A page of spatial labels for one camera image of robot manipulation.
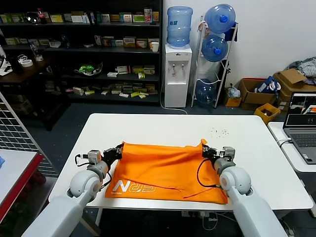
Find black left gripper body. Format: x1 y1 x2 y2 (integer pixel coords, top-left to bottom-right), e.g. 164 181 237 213
102 147 119 164

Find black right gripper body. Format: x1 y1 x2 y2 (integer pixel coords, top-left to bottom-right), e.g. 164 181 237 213
204 147 223 159

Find orange t-shirt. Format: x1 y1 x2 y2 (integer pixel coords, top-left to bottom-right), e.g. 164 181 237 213
105 138 228 205

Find pile of grey clothes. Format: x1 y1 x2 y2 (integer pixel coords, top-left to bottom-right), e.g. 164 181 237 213
286 56 316 79

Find scattered small crumbs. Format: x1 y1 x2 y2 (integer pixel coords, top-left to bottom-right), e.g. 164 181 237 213
208 127 230 139

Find white work table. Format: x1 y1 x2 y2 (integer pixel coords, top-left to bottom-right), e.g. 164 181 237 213
48 113 314 210

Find tilted blue water jug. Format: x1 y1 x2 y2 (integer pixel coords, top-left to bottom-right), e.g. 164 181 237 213
195 78 218 107
204 4 237 34
201 34 229 63

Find small box with plastic bag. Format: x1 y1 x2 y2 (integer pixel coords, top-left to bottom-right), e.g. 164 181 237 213
224 83 242 108

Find yellow plastic crate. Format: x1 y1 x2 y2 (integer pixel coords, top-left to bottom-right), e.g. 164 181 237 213
254 103 281 125

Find small white side table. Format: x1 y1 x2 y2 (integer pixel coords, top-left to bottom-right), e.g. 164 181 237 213
268 121 316 173

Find open cardboard box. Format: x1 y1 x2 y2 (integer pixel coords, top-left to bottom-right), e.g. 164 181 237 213
238 78 277 110

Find white water dispenser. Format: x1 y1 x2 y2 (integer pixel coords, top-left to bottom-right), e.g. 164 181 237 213
164 43 193 108

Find white metal jug rack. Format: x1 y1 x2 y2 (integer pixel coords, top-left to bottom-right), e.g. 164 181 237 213
191 16 239 109

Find bowl of green packets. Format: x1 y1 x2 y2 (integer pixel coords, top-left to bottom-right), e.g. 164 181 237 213
75 61 104 76

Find blue bag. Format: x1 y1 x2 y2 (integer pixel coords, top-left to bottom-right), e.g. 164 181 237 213
254 76 282 94

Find grey laptop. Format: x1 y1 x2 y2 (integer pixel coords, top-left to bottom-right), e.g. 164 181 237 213
283 91 316 165

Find red-edged white table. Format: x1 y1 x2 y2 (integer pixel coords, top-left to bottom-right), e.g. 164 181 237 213
0 149 44 215

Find orange white box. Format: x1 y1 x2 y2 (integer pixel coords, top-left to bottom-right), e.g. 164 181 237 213
123 37 137 48

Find black shelf unit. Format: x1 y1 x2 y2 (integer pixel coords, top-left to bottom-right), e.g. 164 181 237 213
0 0 163 107

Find large cardboard box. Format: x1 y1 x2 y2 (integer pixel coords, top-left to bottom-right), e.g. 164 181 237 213
273 68 316 111

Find brown wooden table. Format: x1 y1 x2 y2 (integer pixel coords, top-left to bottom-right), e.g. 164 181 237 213
0 57 56 131

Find upright blue water jug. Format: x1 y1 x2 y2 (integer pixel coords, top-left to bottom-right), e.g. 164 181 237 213
166 6 194 48

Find clear water bottle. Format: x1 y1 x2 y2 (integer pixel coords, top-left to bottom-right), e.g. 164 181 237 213
30 41 40 58

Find cola bottle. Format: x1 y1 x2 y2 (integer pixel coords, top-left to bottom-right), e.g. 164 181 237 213
37 7 48 25

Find silver metal bowl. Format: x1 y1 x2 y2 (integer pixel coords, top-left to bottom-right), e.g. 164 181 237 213
26 11 41 24

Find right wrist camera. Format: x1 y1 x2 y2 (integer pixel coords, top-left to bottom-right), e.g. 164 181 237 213
222 147 235 161

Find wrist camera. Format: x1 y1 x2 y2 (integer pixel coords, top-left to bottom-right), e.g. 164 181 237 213
86 149 102 165
222 147 235 161

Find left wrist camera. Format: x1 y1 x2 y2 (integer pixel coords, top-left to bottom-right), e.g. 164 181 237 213
86 149 102 165

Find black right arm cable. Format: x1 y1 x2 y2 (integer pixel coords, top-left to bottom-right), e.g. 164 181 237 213
197 159 224 190

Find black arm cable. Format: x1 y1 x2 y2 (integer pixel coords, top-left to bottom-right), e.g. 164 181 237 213
75 154 88 167
197 159 224 190

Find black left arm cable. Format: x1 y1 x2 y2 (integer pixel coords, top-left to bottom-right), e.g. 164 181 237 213
75 154 88 167

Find white dispenser power cable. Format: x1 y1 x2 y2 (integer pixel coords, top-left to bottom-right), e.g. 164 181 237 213
160 83 188 115

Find white wire grid panel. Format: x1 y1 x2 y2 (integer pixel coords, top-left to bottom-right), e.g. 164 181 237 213
0 90 54 166

